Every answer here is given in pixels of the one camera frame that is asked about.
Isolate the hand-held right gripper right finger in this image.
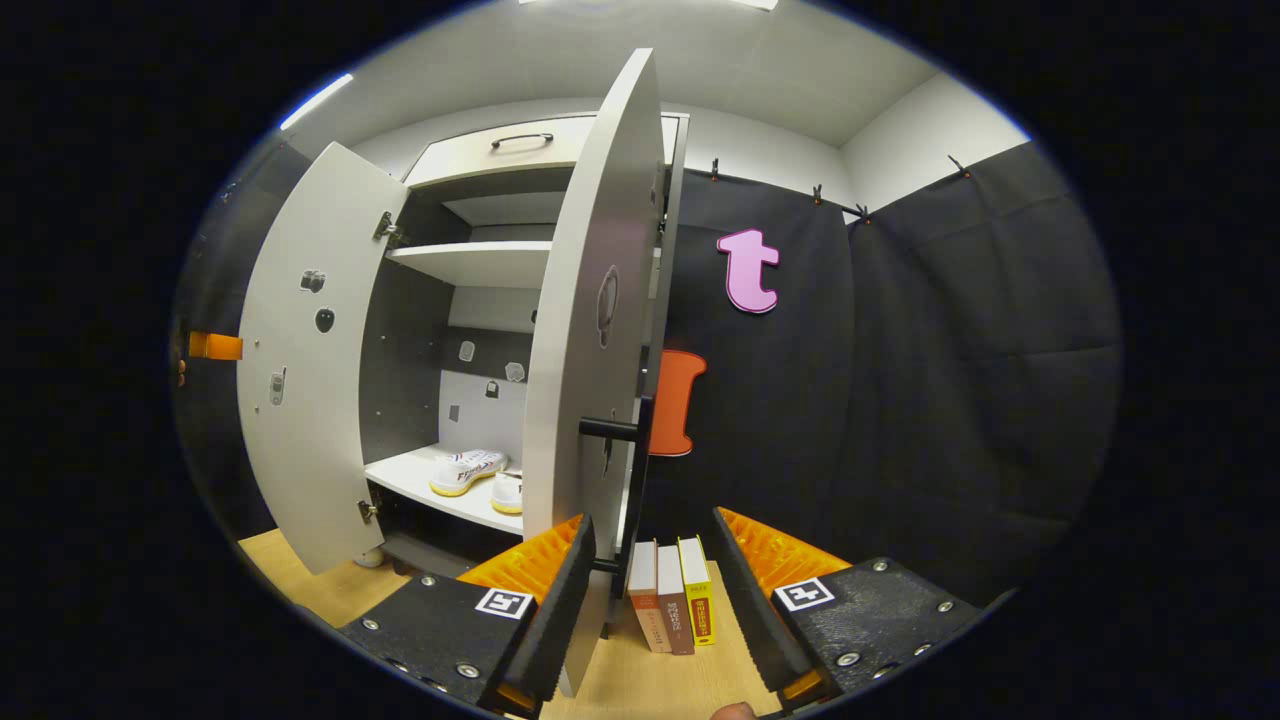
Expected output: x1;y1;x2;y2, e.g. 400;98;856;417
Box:
712;506;986;701

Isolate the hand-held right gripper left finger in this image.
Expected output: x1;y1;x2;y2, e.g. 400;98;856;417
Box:
338;513;598;716

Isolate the white shoe cabinet door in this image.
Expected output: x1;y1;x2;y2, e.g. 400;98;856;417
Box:
520;48;669;699
237;140;411;576

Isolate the white shoe cabinet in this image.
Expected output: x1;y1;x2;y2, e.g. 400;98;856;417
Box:
358;112;691;581

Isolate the white cabinet drawer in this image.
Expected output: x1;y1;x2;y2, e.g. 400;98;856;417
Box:
405;113;687;189

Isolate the brown book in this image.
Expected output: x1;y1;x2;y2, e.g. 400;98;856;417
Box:
657;545;696;656

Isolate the white orange book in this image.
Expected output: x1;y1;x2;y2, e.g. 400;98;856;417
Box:
627;540;673;654

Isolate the small ceiling light panel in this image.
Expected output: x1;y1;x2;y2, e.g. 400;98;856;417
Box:
280;72;355;132

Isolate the black backdrop cloth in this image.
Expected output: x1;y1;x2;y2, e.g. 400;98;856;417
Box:
170;140;1121;611

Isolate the black door handle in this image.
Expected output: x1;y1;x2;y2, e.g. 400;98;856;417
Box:
578;395;652;576

